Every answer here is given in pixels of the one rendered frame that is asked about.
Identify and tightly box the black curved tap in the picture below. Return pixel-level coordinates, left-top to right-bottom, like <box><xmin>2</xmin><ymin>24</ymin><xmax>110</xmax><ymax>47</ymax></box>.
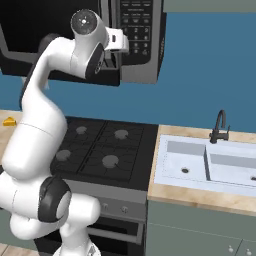
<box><xmin>208</xmin><ymin>109</ymin><xmax>232</xmax><ymax>145</ymax></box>

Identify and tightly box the grey microwave door handle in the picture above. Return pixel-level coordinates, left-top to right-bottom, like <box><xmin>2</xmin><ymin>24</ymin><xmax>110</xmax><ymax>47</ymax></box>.
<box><xmin>100</xmin><ymin>0</ymin><xmax>113</xmax><ymax>30</ymax></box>

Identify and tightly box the black microwave oven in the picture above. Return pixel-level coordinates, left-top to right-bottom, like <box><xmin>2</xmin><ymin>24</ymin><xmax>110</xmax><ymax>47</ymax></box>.
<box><xmin>0</xmin><ymin>0</ymin><xmax>168</xmax><ymax>87</ymax></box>

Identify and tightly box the pale blue double sink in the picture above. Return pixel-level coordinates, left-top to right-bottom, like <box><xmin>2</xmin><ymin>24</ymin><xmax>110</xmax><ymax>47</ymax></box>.
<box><xmin>152</xmin><ymin>133</ymin><xmax>256</xmax><ymax>199</ymax></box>

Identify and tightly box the grey-green wall cupboard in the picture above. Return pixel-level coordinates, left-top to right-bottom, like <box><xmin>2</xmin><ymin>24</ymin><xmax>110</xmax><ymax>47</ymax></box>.
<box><xmin>162</xmin><ymin>0</ymin><xmax>256</xmax><ymax>14</ymax></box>

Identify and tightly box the wide grey-green cupboard door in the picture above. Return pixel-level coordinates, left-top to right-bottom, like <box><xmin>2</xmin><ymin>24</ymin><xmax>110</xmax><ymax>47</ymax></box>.
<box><xmin>144</xmin><ymin>222</ymin><xmax>243</xmax><ymax>256</ymax></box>

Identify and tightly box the steel oven door handle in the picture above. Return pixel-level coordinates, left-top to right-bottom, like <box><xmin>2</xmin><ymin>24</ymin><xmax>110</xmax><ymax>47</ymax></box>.
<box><xmin>87</xmin><ymin>225</ymin><xmax>145</xmax><ymax>245</ymax></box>

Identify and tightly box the narrow grey-green cupboard door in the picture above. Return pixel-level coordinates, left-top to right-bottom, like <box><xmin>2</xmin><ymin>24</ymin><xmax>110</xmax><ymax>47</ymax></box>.
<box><xmin>240</xmin><ymin>237</ymin><xmax>256</xmax><ymax>256</ymax></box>

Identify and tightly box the grey-green cupboard front panel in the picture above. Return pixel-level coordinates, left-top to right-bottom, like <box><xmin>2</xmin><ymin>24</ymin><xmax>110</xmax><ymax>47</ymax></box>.
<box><xmin>145</xmin><ymin>199</ymin><xmax>256</xmax><ymax>242</ymax></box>

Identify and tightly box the black microwave door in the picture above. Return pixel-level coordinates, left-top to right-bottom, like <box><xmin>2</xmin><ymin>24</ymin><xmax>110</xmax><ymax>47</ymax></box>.
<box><xmin>0</xmin><ymin>0</ymin><xmax>122</xmax><ymax>87</ymax></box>

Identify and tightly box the grey-green base cupboard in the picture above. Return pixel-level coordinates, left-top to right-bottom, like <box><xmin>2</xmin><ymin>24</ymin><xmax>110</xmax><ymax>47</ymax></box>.
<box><xmin>0</xmin><ymin>208</ymin><xmax>38</xmax><ymax>252</ymax></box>

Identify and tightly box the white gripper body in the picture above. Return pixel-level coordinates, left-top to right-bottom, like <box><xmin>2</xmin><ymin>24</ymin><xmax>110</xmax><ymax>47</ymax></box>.
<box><xmin>116</xmin><ymin>31</ymin><xmax>130</xmax><ymax>53</ymax></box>

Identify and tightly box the yellow cheese wedge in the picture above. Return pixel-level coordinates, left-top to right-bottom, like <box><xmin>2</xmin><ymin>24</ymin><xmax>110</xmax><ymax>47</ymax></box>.
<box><xmin>2</xmin><ymin>116</ymin><xmax>18</xmax><ymax>128</ymax></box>

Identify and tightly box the black oven door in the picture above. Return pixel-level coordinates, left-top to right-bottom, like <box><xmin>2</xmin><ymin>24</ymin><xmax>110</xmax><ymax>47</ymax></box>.
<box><xmin>34</xmin><ymin>215</ymin><xmax>146</xmax><ymax>256</ymax></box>

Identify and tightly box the black gas hob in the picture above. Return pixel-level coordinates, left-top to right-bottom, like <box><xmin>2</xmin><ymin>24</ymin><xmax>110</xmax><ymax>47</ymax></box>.
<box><xmin>49</xmin><ymin>116</ymin><xmax>160</xmax><ymax>193</ymax></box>

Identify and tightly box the steel oven front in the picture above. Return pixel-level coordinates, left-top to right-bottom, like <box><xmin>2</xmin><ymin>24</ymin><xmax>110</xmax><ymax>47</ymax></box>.
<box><xmin>33</xmin><ymin>179</ymin><xmax>149</xmax><ymax>256</ymax></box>

